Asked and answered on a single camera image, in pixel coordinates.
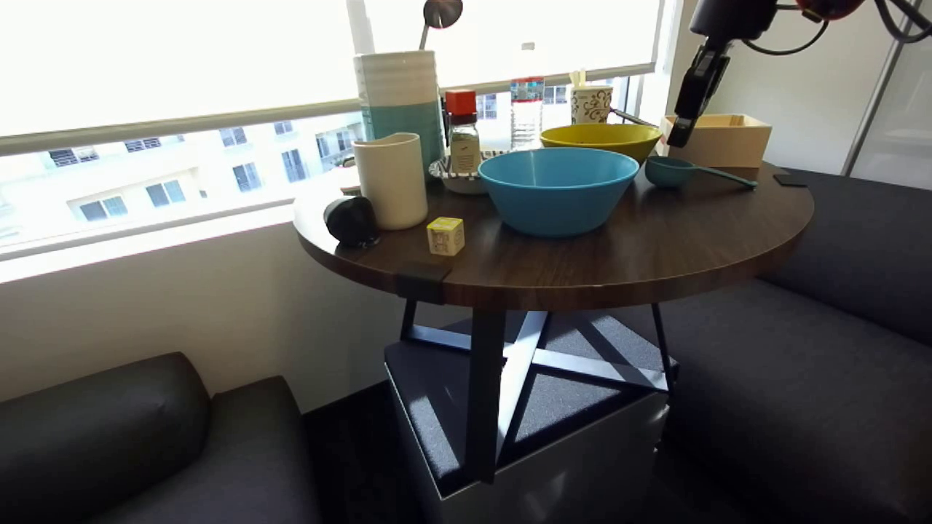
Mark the blue plastic ladle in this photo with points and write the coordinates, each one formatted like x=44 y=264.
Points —
x=672 y=172

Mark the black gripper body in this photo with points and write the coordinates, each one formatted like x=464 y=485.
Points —
x=731 y=19

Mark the small glass dish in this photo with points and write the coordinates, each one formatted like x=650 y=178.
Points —
x=456 y=182

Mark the clear plastic water bottle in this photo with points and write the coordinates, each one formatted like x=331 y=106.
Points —
x=526 y=106

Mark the floral patterned cup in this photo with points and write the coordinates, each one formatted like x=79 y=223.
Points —
x=589 y=102

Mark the white and teal striped canister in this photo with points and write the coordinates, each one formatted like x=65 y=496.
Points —
x=398 y=92

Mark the yellow plastic bowl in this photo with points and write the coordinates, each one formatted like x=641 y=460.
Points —
x=602 y=140

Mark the white roller window blind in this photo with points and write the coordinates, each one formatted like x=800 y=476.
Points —
x=526 y=29
x=177 y=58

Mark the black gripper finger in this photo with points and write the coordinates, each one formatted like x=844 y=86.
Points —
x=689 y=106
x=718 y=74

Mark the dark grey fabric sofa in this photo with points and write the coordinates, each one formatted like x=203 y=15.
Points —
x=825 y=389

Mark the black leather armchair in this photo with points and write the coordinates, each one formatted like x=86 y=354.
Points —
x=118 y=445

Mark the metal spoon in canister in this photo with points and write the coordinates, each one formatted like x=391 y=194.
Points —
x=442 y=13

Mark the blue plastic bowl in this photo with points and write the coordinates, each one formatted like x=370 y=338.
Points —
x=558 y=198

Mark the light wooden box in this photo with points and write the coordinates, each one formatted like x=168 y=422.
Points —
x=723 y=146

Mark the round dark wooden table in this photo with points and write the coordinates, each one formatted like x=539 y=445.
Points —
x=631 y=242

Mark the small yellow cube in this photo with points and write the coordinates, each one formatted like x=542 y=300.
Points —
x=446 y=236

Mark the red lidded spice jar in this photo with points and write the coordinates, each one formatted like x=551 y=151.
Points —
x=461 y=121

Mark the plain cream cup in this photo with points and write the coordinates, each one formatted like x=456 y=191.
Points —
x=391 y=185

